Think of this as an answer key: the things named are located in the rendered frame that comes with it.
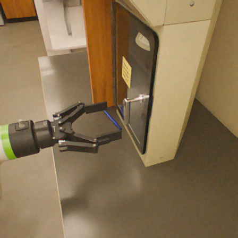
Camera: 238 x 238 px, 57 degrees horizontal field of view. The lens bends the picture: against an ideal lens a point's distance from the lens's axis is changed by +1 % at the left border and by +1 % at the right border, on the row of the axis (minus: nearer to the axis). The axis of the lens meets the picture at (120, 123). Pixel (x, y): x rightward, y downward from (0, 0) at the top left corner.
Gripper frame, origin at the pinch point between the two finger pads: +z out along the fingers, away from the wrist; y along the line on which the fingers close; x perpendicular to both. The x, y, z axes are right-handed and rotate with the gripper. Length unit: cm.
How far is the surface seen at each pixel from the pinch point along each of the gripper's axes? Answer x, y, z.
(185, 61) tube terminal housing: -17.8, -5.7, 17.5
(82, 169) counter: 20.4, 0.7, -10.3
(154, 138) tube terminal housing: 6.8, -5.7, 12.5
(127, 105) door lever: -4.8, -1.2, 5.0
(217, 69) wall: 4, 20, 54
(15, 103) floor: 115, 190, -62
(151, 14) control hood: -29.0, -5.7, 7.5
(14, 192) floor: 114, 68, -62
